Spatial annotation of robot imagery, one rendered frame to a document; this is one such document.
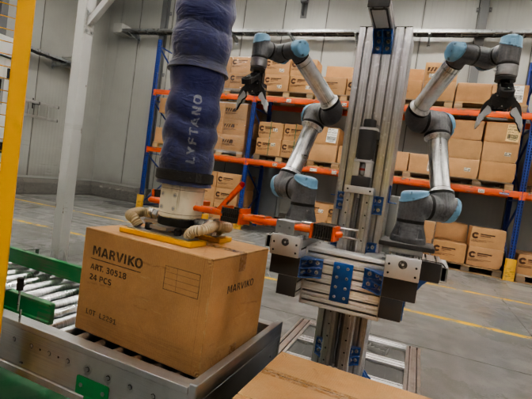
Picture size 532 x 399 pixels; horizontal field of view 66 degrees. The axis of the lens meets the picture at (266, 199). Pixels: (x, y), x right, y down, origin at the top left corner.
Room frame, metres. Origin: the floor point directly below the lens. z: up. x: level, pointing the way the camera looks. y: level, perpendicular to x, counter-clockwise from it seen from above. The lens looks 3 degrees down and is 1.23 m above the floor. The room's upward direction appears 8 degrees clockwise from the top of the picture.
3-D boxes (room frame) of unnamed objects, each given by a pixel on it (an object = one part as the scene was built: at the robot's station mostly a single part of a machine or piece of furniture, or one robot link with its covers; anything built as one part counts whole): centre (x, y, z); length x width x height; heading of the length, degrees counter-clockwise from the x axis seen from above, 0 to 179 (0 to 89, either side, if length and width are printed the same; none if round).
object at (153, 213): (1.63, 0.33, 1.01); 0.34 x 0.25 x 0.06; 65
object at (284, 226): (1.43, -0.09, 1.07); 0.07 x 0.07 x 0.04; 65
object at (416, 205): (1.80, -0.65, 1.20); 0.13 x 0.12 x 0.14; 100
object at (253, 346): (1.48, 0.00, 0.58); 0.70 x 0.03 x 0.06; 157
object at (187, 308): (1.62, 0.32, 0.75); 0.60 x 0.40 x 0.40; 63
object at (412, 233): (1.80, -0.64, 1.09); 0.15 x 0.15 x 0.10
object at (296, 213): (1.97, -0.18, 1.09); 0.15 x 0.15 x 0.10
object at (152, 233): (1.54, 0.37, 0.97); 0.34 x 0.10 x 0.05; 65
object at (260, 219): (1.65, 0.10, 1.08); 0.93 x 0.30 x 0.04; 65
